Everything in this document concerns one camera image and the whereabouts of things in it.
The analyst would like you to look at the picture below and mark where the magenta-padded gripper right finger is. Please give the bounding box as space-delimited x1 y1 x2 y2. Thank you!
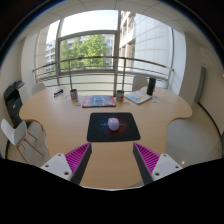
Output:
132 142 184 186

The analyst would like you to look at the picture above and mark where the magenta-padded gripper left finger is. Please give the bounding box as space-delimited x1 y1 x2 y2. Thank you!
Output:
39 142 93 185

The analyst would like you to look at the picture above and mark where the lilac and pink computer mouse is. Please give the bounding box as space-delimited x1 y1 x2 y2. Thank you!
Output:
107 116 121 132

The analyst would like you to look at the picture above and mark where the black mouse pad red swirl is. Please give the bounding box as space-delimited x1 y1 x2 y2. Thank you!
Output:
86 112 142 143

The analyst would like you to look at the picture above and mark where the white chair with wooden legs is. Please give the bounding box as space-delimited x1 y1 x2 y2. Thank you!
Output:
0 118 46 164

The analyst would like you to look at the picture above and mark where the white cup with blue print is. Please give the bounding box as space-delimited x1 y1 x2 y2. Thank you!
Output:
69 88 79 100

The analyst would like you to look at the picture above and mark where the light blue and yellow book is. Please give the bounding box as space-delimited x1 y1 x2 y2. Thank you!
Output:
124 90 153 105

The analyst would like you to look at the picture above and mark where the red and blue magazine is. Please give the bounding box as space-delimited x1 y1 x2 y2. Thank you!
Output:
81 94 117 109

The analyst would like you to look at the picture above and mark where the black printer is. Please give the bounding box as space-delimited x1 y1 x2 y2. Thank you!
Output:
3 79 26 128

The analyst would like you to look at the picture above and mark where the metal balcony railing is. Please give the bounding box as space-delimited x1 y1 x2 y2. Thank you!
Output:
32 56 175 98

